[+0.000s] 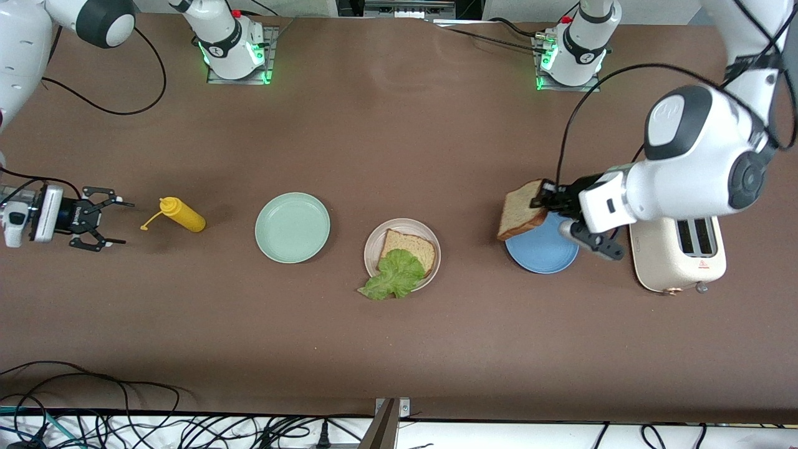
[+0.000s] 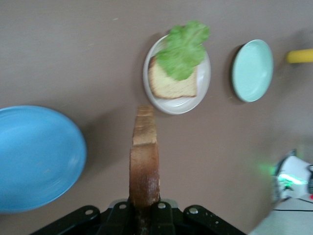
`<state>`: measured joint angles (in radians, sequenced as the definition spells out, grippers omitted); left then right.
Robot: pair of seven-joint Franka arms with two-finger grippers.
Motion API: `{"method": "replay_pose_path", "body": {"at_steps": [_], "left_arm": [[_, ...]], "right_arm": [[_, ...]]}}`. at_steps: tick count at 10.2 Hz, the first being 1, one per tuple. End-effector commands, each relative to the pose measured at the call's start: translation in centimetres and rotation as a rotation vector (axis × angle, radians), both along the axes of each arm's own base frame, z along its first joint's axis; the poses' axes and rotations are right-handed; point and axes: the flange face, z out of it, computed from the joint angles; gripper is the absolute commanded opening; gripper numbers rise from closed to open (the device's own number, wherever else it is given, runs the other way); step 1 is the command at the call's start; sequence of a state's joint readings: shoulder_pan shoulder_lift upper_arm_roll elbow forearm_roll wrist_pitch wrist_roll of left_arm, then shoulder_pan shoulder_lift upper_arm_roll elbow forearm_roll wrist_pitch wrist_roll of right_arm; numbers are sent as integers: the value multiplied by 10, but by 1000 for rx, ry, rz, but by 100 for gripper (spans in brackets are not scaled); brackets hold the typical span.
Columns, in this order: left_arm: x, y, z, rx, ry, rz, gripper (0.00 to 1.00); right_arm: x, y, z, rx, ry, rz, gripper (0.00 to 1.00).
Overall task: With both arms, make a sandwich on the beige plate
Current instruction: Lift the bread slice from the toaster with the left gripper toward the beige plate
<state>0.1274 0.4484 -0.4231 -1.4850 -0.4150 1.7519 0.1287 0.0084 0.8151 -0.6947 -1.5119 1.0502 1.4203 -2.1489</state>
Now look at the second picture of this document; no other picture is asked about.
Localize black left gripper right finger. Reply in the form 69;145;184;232
149;202;177;235

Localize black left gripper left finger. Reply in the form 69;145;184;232
99;200;135;235

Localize brown bread slice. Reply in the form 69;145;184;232
129;105;161;235
148;55;198;99

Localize green lettuce leaf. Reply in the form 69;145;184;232
155;20;211;81

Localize yellow mustard squeeze bottle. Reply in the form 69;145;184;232
286;48;313;64

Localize blue plate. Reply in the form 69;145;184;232
0;105;88;213

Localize beige plate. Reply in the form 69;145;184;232
142;33;212;116

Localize green plate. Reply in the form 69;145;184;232
231;39;274;103

